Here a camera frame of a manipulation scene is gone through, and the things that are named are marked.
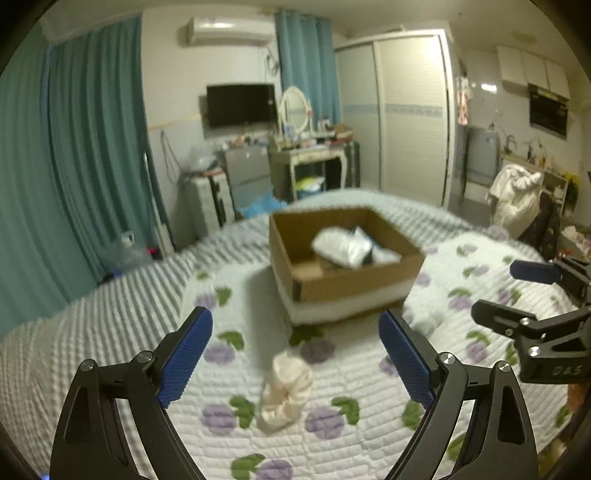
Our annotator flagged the grey refrigerator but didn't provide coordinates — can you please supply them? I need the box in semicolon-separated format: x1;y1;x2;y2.
464;126;502;188

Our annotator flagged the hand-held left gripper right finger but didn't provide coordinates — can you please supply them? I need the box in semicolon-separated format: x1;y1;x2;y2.
379;308;540;480

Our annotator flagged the grey mini fridge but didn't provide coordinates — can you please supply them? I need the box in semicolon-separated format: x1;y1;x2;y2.
223;145;273;213

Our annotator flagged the blue plastic bag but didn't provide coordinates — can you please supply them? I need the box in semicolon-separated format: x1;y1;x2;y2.
237;194;289;221

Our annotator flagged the oval vanity mirror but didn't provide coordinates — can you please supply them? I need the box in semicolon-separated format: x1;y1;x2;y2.
278;86;314;138

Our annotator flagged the floral quilt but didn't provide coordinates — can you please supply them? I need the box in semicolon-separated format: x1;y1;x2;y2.
163;231;583;480

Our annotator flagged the teal curtain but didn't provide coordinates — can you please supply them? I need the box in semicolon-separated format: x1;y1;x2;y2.
0;14;175;342

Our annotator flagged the white cloth in box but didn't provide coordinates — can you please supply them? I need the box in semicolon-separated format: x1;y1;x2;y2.
311;224;402;269

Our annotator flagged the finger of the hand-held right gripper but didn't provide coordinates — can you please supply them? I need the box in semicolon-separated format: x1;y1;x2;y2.
471;299;555;339
510;259;570;285

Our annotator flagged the blue curtain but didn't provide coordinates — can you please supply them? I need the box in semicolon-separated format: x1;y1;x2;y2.
274;9;343;134

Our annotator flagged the black range hood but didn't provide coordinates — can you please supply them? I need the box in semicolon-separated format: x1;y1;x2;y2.
527;84;571;140

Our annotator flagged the floral quilted bed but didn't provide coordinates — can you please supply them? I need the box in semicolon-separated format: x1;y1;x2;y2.
0;188;481;480

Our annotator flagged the white air conditioner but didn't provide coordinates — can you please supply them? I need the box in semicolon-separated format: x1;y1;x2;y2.
187;17;277;48

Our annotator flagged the white jacket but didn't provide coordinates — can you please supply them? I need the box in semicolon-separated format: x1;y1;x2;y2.
486;164;546;239

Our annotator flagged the white storage cabinet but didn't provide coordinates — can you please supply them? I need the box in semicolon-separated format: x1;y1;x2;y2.
185;172;233;237

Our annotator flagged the black television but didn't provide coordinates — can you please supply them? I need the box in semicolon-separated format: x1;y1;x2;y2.
206;83;278;130

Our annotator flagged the white wardrobe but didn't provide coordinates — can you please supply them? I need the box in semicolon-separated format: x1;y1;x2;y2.
333;30;461;208

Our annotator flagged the cardboard box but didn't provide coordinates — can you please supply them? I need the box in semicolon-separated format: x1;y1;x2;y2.
269;207;426;326

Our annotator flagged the clear water jug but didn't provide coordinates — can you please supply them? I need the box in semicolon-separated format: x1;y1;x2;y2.
102;233;153;278

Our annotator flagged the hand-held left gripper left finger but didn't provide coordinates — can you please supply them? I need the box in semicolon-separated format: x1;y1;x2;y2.
50;306;214;480

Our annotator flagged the white kitchen cabinet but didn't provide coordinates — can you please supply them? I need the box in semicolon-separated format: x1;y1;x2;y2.
496;44;570;99

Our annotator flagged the cream sock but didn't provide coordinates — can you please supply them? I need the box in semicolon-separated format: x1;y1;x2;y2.
255;351;314;433

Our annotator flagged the white dressing table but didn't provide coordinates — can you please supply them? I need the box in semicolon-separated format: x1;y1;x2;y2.
268;134;360;204

